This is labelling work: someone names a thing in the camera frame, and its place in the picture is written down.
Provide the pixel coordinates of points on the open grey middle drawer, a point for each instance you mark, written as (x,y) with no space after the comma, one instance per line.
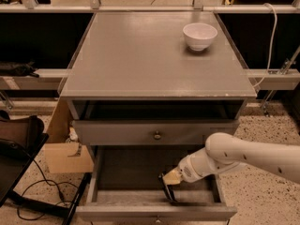
(125,188)

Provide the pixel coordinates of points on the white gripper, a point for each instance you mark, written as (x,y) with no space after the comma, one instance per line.
(186,172)

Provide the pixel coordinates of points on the round brass drawer knob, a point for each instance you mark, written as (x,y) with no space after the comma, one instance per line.
(157,135)

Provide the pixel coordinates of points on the closed grey upper drawer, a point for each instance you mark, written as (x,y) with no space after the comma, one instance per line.
(141,132)

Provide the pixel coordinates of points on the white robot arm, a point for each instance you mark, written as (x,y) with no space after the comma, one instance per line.
(224,152)

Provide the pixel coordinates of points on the black cloth on shelf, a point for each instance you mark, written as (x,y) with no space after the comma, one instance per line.
(18,69)

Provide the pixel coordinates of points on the brown cardboard box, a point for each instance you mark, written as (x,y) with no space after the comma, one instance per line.
(63,151)

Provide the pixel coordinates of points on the black folding chair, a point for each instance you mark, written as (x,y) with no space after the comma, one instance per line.
(20,142)

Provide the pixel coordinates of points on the grey wooden drawer cabinet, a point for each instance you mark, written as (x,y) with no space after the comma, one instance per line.
(137,66)

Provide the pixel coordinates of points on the white ceramic bowl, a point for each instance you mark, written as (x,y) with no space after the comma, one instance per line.
(199,36)

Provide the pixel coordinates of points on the black rxbar chocolate bar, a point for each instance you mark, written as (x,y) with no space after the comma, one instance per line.
(168,189)

